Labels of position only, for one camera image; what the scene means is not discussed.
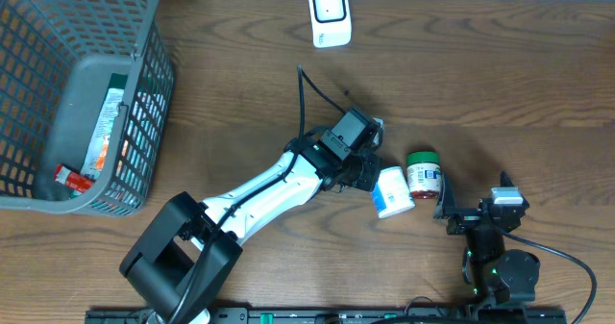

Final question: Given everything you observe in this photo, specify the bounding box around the white tub with blue label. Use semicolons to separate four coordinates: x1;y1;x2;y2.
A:
370;166;415;219

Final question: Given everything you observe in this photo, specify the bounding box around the green lid jar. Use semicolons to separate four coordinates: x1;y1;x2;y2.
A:
406;151;442;199

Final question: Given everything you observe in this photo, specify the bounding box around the orange small box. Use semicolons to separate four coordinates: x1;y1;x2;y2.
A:
94;135;111;172

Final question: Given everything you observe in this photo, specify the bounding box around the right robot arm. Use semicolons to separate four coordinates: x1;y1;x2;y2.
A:
433;172;540;320

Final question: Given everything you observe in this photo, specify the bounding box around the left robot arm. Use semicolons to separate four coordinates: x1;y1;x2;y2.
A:
119;132;381;323

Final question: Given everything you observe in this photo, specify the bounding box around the white barcode scanner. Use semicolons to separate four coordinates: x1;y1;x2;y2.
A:
308;0;352;48

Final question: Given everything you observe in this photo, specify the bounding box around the white green glove package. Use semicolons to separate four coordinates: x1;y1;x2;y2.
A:
80;73;128;181

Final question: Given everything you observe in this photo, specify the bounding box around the red snack packet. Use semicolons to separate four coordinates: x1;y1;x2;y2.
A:
55;164;94;193

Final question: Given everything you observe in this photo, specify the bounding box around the grey plastic mesh basket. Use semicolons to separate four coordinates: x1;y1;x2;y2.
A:
1;0;175;217

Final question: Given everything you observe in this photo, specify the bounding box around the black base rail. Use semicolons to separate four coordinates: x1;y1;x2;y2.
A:
85;306;568;324

